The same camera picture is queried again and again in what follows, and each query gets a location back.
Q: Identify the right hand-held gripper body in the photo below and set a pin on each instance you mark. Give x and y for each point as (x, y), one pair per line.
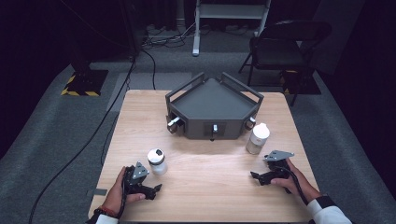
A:
(277, 172)

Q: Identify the black striped stand base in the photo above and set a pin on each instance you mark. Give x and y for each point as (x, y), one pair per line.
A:
(300, 82)
(85, 82)

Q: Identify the black folding chair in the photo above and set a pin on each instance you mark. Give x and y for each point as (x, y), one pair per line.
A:
(280, 51)

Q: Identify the person's left hand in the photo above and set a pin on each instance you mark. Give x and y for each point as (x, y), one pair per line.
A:
(115, 196)

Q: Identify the gray tape strip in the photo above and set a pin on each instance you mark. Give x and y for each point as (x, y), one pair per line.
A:
(97, 192)

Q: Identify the black upright post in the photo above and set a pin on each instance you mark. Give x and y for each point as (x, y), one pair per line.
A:
(132, 28)

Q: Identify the glass jar with white lid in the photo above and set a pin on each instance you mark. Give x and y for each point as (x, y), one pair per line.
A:
(257, 138)

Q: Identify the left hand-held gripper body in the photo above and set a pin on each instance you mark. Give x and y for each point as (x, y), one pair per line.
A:
(134, 183)

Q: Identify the glass jar with silver lid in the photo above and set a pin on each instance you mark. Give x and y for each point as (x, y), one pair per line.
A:
(157, 163)

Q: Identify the white metal stand frame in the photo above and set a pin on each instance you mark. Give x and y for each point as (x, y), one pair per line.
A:
(230, 11)

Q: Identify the person's right hand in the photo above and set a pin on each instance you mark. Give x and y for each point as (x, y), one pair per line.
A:
(300, 185)

